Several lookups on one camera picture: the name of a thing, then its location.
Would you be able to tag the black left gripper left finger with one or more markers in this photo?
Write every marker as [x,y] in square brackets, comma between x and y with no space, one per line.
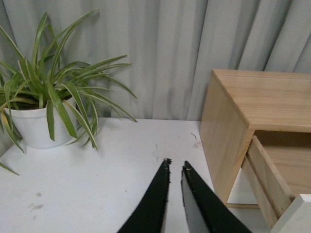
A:
[150,214]

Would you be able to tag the white drawer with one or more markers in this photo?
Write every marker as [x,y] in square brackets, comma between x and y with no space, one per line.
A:
[278,169]

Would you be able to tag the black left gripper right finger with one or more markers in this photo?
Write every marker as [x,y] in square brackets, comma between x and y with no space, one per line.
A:
[205,213]

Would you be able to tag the white plant pot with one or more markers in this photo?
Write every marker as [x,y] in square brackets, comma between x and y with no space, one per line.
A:
[38,128]

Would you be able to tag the green spider plant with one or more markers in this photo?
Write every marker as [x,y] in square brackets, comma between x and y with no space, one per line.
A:
[44,81]

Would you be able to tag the wooden drawer cabinet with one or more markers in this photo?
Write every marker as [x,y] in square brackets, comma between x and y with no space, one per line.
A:
[240,102]

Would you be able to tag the grey curtain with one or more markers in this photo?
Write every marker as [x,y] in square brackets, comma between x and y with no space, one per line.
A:
[172,45]

